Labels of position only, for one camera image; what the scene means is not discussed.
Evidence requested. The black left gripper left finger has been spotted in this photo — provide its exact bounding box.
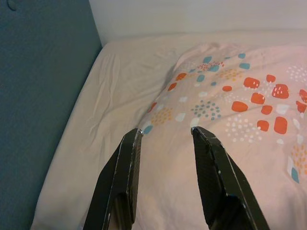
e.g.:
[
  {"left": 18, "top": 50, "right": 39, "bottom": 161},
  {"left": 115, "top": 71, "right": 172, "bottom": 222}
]
[{"left": 83, "top": 128, "right": 144, "bottom": 230}]

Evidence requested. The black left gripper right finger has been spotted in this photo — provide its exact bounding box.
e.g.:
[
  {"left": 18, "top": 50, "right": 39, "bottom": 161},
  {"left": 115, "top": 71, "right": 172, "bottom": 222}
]
[{"left": 190, "top": 126, "right": 271, "bottom": 230}]

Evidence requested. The pink pillow with coloured spots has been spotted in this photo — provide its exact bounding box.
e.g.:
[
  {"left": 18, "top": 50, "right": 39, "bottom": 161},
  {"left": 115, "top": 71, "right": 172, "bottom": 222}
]
[{"left": 134, "top": 42, "right": 307, "bottom": 230}]

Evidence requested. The grey-blue upholstered headboard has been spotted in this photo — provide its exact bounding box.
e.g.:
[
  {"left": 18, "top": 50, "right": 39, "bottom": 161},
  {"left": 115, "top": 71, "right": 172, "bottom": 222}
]
[{"left": 0, "top": 0, "right": 104, "bottom": 230}]

